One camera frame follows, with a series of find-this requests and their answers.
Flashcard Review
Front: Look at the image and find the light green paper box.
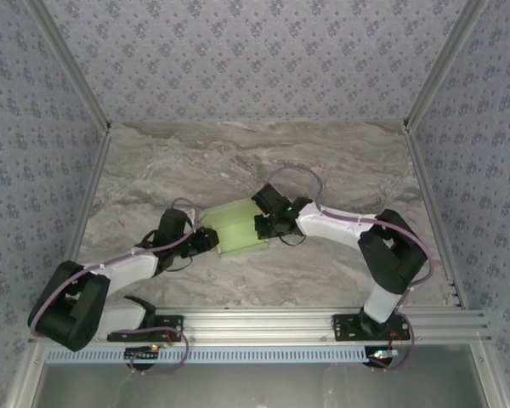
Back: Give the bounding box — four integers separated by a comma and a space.
199, 199, 269, 259

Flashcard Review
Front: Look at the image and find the small left circuit board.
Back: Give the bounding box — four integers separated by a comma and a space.
125, 344, 162, 362

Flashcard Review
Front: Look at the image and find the small circuit board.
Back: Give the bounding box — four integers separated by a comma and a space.
365, 348, 399, 367
125, 344, 162, 362

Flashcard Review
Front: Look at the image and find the grey metal panel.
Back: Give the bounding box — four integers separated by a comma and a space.
8, 344, 507, 408

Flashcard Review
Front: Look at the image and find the small right circuit board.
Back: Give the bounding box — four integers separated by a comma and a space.
365, 348, 399, 367

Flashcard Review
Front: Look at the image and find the thin black left wrist cable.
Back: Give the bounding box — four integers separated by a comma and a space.
168, 254, 196, 274

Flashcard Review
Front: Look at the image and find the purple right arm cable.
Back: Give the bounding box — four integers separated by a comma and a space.
268, 166, 437, 315

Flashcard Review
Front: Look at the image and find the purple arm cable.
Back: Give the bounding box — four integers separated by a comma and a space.
28, 197, 205, 339
268, 166, 437, 315

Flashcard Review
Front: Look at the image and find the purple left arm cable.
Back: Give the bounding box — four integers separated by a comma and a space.
28, 197, 205, 339

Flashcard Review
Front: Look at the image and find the aluminium frame rail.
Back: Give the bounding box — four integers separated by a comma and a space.
405, 127, 468, 309
50, 127, 111, 314

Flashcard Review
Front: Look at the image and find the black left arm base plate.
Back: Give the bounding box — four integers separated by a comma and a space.
106, 314, 184, 343

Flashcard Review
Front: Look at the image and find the wide aluminium frame beam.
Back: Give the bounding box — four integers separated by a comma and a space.
29, 309, 492, 343

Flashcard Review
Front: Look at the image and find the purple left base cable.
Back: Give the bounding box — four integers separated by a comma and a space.
110, 325, 191, 377

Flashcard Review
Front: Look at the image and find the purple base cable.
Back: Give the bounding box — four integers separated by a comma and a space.
110, 325, 191, 377
367, 312, 417, 373

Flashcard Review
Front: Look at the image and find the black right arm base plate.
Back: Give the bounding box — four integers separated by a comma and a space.
331, 313, 411, 343

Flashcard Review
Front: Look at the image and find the light blue slotted cable duct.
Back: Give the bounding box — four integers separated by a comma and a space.
45, 346, 481, 365

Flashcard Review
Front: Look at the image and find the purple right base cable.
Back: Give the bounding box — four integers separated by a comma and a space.
367, 312, 417, 373

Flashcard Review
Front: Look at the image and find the aluminium frame post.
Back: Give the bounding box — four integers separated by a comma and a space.
25, 0, 112, 131
402, 0, 490, 131

